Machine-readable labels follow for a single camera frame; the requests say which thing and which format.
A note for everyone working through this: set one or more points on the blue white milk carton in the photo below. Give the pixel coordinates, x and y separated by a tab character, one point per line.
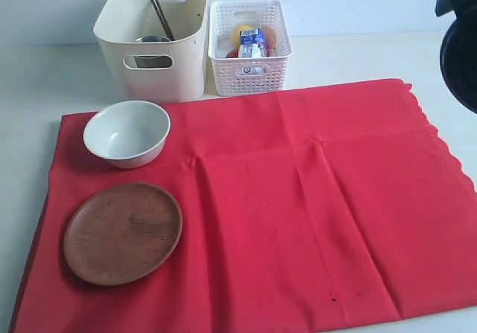
252	45

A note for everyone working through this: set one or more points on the round wooden plate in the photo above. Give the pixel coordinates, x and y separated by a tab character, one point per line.
122	233

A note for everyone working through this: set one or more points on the white ceramic bowl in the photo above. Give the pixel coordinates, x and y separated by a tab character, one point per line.
128	134

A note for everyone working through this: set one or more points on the stainless steel cup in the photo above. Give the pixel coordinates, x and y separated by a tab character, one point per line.
153	61

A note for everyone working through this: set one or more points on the red sausage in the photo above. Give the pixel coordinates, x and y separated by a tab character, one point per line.
233	54

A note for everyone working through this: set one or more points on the brown egg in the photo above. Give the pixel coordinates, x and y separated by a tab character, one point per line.
270	36

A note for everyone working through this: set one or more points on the white perforated plastic basket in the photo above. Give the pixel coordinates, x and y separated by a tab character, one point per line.
223	17

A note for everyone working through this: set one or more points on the large cream plastic bin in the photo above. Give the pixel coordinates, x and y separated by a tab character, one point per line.
121	22

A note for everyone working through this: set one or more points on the red tablecloth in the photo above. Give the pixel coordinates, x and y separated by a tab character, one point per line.
304	211

